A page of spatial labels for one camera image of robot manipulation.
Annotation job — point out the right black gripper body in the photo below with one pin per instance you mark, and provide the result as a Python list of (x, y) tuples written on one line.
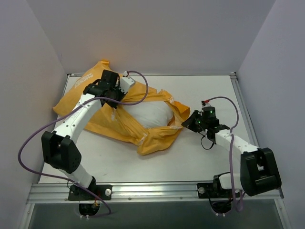
[(195, 121)]

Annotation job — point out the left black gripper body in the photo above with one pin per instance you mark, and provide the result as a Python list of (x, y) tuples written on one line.
[(114, 96)]

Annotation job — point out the white pillow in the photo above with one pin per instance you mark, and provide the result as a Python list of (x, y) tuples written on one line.
[(151, 114)]

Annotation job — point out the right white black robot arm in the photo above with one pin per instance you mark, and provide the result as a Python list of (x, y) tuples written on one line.
[(258, 171)]

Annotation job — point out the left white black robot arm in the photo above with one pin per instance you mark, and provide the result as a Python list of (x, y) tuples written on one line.
[(59, 146)]

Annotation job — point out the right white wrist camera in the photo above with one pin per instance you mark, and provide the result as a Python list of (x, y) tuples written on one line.
[(205, 104)]

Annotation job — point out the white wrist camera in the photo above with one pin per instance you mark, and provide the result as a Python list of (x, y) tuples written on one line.
[(205, 104), (126, 82)]

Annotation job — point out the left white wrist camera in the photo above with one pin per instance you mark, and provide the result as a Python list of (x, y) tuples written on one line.
[(126, 82)]

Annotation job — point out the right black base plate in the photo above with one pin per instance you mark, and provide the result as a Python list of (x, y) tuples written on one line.
[(211, 190)]

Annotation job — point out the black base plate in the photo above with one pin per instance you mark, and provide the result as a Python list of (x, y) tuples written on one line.
[(211, 190), (78, 194)]

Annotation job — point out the aluminium front rail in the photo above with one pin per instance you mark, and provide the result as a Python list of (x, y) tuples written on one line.
[(47, 193)]

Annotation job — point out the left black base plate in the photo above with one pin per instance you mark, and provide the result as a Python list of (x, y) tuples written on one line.
[(78, 194)]

